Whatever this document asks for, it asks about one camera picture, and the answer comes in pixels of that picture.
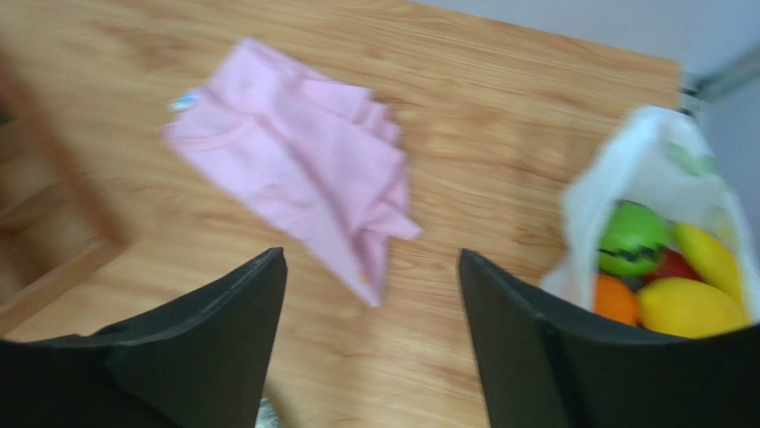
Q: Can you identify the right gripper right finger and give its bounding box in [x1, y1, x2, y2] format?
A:
[458, 250, 759, 427]

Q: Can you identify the red fake dragon fruit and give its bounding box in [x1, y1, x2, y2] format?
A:
[642, 248, 702, 284]

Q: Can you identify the brown wooden divided tray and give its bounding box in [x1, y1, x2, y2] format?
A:
[1, 55, 128, 334]

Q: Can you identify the yellow fake banana bunch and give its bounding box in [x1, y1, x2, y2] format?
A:
[673, 223, 744, 306]

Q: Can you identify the green fake melon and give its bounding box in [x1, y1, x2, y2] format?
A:
[598, 201, 669, 276]

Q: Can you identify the pink folded cloth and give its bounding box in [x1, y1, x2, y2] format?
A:
[163, 38, 422, 307]

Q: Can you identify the white plastic bag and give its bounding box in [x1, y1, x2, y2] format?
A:
[540, 106, 759, 322]

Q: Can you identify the yellow fake lemon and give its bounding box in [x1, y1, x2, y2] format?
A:
[636, 277, 749, 339]

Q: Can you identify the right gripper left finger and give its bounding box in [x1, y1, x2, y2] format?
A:
[1, 248, 287, 427]

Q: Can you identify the orange fake orange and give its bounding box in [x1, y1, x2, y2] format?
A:
[593, 274, 640, 326]

